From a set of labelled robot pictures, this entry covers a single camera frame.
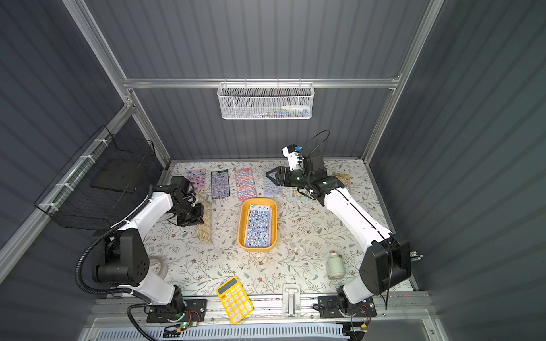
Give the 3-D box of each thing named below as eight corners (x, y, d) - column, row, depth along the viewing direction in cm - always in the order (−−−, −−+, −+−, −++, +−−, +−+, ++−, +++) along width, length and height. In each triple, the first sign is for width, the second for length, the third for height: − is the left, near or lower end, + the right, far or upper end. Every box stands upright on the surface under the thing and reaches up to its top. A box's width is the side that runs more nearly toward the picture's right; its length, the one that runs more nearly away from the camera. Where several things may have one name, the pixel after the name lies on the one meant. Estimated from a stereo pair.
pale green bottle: (327, 280, 82) (331, 275, 76) (324, 257, 88) (327, 250, 82) (342, 280, 82) (347, 275, 76) (338, 257, 88) (342, 250, 82)
